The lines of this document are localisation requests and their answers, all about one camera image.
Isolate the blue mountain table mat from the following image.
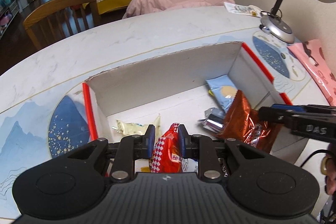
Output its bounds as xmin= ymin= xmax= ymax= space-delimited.
xmin=0 ymin=29 xmax=313 ymax=217

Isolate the tv cabinet shelf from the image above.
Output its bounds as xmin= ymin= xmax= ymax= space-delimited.
xmin=0 ymin=0 xmax=20 ymax=38

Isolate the pink patterned bag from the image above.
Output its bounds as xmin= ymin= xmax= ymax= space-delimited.
xmin=288 ymin=39 xmax=336 ymax=106

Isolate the brown foil snack bag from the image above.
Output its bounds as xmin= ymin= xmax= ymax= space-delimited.
xmin=217 ymin=90 xmax=281 ymax=153

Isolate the red snack bag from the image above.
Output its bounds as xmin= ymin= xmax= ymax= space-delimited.
xmin=149 ymin=123 xmax=198 ymax=173

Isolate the right hand with ring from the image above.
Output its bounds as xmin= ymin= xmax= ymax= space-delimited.
xmin=321 ymin=155 xmax=336 ymax=196

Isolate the red white cardboard box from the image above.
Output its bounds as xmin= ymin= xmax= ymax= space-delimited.
xmin=81 ymin=41 xmax=310 ymax=177

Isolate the wooden dining chair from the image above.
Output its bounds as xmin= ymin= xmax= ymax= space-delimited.
xmin=23 ymin=0 xmax=100 ymax=51

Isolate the silver foil packet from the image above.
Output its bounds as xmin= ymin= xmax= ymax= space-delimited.
xmin=198 ymin=107 xmax=226 ymax=134

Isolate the white paper label packet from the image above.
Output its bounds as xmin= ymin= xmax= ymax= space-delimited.
xmin=224 ymin=2 xmax=261 ymax=18

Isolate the black cable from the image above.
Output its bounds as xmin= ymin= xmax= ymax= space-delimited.
xmin=299 ymin=148 xmax=329 ymax=168

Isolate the pale gold snack packet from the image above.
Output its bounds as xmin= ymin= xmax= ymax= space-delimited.
xmin=112 ymin=115 xmax=161 ymax=138

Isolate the light blue snack packet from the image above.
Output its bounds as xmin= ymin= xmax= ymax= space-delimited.
xmin=206 ymin=75 xmax=238 ymax=112

